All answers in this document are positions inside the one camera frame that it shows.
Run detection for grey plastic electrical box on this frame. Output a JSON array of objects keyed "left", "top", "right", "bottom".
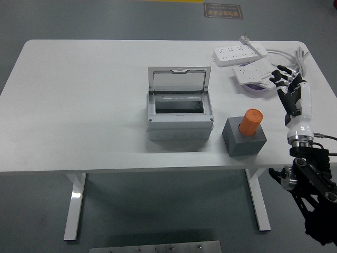
[{"left": 146, "top": 91, "right": 214, "bottom": 142}]

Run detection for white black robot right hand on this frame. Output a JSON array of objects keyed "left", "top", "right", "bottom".
[{"left": 269, "top": 64, "right": 314, "bottom": 142}]

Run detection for grey block battery holder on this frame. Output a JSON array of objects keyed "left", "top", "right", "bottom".
[{"left": 222, "top": 115, "right": 267, "bottom": 158}]

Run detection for wide white power strip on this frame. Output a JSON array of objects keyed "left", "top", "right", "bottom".
[{"left": 212, "top": 44, "right": 260, "bottom": 67}]

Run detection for brown floor sign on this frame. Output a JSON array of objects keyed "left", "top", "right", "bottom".
[{"left": 204, "top": 3, "right": 244, "bottom": 20}]

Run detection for narrow white power strip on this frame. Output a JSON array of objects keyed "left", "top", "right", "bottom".
[{"left": 247, "top": 42, "right": 269, "bottom": 56}]

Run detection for white table leg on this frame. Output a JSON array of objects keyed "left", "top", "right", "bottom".
[
  {"left": 63, "top": 173, "right": 87, "bottom": 241},
  {"left": 244, "top": 168, "right": 272, "bottom": 232}
]

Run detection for smoked transparent box lid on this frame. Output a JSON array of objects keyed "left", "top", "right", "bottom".
[{"left": 147, "top": 66, "right": 212, "bottom": 95}]

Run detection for white bundled power cable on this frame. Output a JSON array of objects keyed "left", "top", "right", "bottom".
[{"left": 264, "top": 46, "right": 311, "bottom": 77}]

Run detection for white socket panel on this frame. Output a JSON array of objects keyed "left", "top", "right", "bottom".
[
  {"left": 259, "top": 76, "right": 277, "bottom": 90},
  {"left": 232, "top": 59, "right": 279, "bottom": 85}
]

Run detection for orange cylindrical battery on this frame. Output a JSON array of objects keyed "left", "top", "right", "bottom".
[{"left": 239, "top": 108, "right": 264, "bottom": 137}]

